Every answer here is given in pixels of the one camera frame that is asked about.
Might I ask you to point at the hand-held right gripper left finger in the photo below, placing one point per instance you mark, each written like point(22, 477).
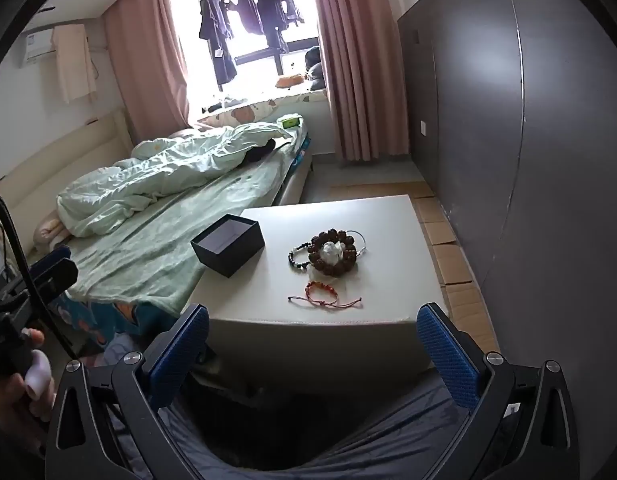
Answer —
point(181, 355)

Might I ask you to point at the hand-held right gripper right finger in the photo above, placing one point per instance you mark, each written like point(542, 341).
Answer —
point(448, 355)

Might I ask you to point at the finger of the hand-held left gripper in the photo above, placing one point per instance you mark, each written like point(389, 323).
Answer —
point(51, 259)
point(58, 282)

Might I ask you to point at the black jewelry box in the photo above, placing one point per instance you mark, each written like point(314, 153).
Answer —
point(228, 245)

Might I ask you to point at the person's left hand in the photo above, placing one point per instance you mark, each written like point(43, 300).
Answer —
point(38, 370)

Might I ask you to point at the pink pillow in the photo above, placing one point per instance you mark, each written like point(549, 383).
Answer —
point(48, 229)

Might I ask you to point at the blue printed bedsheet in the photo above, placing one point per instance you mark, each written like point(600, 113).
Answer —
point(93, 320)

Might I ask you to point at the flattened cardboard sheets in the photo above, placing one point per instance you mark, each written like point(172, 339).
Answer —
point(453, 265)

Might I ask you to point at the cream padded headboard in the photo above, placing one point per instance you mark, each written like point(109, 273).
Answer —
point(63, 160)

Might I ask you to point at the white square table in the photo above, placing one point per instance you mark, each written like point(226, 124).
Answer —
point(338, 320)

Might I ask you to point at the bed with green sheet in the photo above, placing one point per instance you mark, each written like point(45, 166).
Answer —
point(188, 220)

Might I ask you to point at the light green duvet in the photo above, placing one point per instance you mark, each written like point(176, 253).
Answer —
point(188, 165)

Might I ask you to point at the beige hanging towel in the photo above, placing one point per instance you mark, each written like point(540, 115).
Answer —
point(76, 62)

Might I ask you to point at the white air conditioner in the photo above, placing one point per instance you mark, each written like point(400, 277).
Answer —
point(36, 45)

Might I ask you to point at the grey wardrobe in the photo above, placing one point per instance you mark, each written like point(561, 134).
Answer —
point(538, 160)

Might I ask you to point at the black cloth item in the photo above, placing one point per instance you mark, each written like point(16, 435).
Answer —
point(261, 152)

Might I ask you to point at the pink curtain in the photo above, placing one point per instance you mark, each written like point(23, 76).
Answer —
point(143, 60)
point(358, 60)

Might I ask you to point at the printed windowsill cushion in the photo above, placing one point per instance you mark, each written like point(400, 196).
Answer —
point(248, 110)

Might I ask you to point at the small green box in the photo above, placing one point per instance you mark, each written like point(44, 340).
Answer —
point(291, 121)

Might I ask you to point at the dark hanging garment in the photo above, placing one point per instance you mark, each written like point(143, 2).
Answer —
point(281, 5)
point(217, 35)
point(246, 7)

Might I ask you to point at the orange item on windowsill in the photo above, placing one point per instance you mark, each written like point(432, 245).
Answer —
point(291, 80)

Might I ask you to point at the dark bags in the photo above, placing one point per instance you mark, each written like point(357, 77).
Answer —
point(314, 67)

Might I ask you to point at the white wall switch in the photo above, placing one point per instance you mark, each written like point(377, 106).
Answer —
point(424, 127)

